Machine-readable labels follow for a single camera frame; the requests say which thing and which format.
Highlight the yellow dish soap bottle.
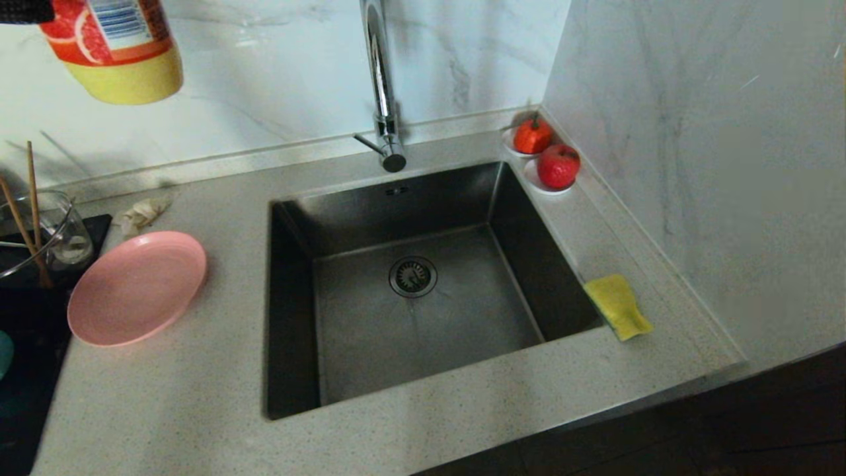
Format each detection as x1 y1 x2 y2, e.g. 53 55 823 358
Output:
38 0 184 105

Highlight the metal sink drain strainer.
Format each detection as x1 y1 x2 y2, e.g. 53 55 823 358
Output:
388 256 438 298

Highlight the stainless steel sink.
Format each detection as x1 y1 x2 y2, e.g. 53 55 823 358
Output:
263 161 605 422

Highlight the yellow green sponge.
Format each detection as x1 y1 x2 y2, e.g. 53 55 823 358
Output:
583 274 654 342

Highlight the brown wooden chopstick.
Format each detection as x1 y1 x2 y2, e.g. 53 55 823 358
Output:
26 141 44 252
0 175 54 290

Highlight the clear glass jar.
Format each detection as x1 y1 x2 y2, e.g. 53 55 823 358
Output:
0 190 95 278

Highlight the crumpled beige rag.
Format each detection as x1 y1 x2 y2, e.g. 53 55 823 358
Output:
119 197 173 239

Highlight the pink round plate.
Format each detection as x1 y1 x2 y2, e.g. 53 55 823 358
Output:
67 230 208 347

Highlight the chrome faucet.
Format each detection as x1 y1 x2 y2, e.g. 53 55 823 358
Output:
352 0 407 173

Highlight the orange-red tomato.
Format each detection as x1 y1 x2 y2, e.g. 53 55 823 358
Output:
514 112 553 154

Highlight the red apple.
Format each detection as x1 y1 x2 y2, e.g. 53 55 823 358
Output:
537 144 581 190

